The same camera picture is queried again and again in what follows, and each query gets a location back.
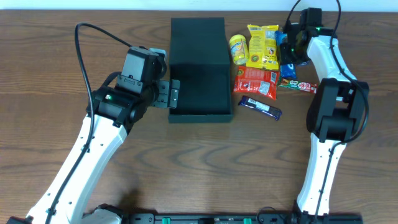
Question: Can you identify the blue Oreo cookie pack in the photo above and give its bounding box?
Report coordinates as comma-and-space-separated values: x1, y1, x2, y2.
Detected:
275, 31, 297, 80

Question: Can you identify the red snack bag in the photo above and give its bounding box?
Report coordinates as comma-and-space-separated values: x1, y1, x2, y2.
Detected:
233, 65, 279, 100

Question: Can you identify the black gift box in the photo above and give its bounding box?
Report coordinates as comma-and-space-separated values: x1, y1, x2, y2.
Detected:
169, 17, 233, 123

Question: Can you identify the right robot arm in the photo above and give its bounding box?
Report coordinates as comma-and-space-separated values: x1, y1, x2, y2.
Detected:
278, 7, 369, 223

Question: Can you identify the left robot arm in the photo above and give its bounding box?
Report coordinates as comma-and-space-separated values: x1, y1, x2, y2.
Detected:
7, 47, 180, 223

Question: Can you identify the small blue gum pack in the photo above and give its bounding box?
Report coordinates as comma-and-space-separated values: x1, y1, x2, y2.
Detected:
296, 60, 311, 67

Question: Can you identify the yellow snack bag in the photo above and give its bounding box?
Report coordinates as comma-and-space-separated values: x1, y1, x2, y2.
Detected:
246, 24, 279, 70

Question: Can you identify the green red KitKat bar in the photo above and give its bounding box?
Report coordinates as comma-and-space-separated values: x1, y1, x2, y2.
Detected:
278, 78, 317, 94

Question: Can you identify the yellow candy jar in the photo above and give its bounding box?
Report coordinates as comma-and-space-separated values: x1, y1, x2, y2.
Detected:
229, 34, 249, 65

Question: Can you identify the dark blue chocolate bar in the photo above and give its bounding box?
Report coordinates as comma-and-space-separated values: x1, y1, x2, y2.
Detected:
238, 96, 282, 121

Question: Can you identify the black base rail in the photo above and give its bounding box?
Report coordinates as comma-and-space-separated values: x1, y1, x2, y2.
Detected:
79, 213, 364, 224

